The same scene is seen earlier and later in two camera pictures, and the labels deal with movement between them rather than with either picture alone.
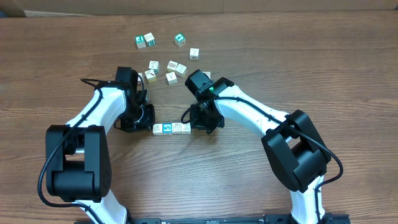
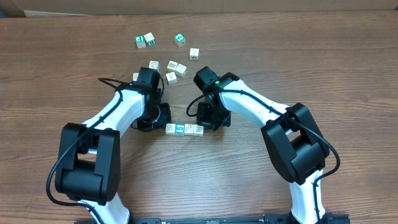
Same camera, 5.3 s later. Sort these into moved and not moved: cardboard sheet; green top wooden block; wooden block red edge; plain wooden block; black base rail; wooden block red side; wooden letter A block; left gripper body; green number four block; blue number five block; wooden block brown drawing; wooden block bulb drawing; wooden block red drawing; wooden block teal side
Moved: wooden block red edge; left gripper body; wooden letter A block; blue number five block; wooden block red drawing
Not moved: plain wooden block; black base rail; green top wooden block; cardboard sheet; wooden block brown drawing; wooden block teal side; wooden block bulb drawing; green number four block; wooden block red side
